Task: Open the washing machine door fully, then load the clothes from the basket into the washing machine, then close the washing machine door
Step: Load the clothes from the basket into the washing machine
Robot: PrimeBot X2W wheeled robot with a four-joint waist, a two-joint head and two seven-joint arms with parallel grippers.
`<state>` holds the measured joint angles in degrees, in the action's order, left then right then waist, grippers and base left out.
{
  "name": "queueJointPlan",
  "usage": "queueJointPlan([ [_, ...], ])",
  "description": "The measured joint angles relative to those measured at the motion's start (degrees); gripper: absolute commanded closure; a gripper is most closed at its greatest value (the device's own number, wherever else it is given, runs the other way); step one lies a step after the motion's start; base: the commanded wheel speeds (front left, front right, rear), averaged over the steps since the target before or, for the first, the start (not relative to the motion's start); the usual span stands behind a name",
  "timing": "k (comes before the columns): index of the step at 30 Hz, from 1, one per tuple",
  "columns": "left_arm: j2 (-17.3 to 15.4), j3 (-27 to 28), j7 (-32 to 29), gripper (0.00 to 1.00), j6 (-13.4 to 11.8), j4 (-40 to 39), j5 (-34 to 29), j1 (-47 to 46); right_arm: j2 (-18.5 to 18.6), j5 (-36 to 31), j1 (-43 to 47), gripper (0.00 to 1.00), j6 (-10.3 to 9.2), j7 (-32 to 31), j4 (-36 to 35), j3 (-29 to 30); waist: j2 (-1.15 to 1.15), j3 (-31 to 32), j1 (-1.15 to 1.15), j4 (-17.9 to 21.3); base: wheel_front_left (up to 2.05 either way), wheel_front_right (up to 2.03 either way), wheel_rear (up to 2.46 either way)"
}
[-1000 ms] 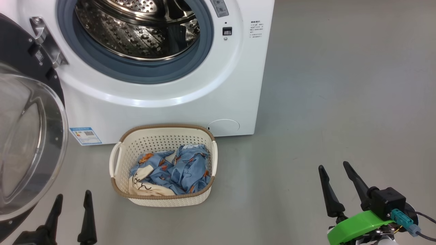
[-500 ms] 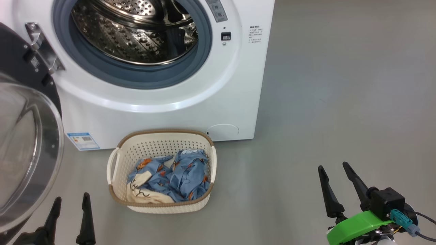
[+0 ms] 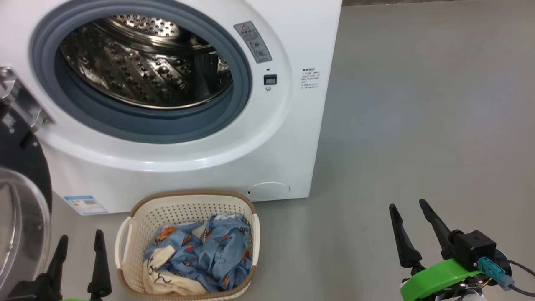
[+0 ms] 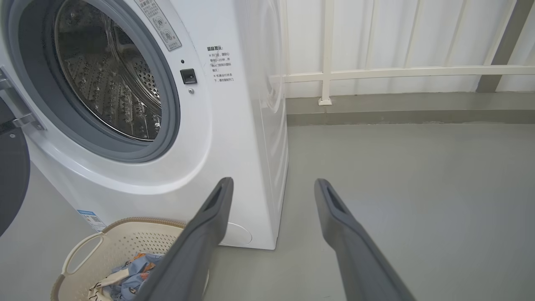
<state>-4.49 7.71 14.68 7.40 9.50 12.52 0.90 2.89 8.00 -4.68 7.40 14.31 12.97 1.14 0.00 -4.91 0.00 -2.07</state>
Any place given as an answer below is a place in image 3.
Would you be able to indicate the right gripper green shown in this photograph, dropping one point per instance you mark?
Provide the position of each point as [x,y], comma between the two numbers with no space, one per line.
[434,278]

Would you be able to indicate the grey rubber door gasket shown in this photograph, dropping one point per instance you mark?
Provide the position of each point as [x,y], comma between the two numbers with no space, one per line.
[125,125]

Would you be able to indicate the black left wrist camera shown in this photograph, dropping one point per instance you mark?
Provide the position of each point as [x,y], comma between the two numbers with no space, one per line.
[31,290]

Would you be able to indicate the metal door hinge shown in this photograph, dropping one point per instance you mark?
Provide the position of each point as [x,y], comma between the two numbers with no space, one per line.
[25,104]

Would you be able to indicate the blue energy label sticker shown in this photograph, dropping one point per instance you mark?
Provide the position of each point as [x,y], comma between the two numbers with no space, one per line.
[85,205]

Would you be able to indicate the cream printed garment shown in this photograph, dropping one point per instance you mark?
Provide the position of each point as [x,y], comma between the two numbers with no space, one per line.
[167,284]

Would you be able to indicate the grey warning sticker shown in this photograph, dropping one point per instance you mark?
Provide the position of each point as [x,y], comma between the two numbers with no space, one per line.
[253,42]

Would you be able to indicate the black-rimmed glass washer door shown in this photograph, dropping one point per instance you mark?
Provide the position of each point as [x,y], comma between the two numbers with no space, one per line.
[25,159]

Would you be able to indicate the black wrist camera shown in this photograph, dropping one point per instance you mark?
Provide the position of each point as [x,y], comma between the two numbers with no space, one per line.
[472,248]
[31,290]

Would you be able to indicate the round white filter cover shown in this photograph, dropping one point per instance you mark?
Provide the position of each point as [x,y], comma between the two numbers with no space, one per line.
[269,191]

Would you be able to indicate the blue patterned garment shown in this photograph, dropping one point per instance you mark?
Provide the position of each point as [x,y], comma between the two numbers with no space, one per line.
[225,251]

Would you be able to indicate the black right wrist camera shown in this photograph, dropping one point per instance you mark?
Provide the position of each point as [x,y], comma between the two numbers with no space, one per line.
[472,248]

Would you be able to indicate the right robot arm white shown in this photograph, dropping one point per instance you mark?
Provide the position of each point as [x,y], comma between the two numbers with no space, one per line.
[472,297]

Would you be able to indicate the white front-load washing machine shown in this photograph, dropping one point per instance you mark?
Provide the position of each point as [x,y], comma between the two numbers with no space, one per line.
[292,146]

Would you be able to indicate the cream perforated laundry basket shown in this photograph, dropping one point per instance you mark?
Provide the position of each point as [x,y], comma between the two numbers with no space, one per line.
[175,209]

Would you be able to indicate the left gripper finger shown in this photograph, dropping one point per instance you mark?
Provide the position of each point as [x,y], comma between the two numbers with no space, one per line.
[99,271]
[58,259]

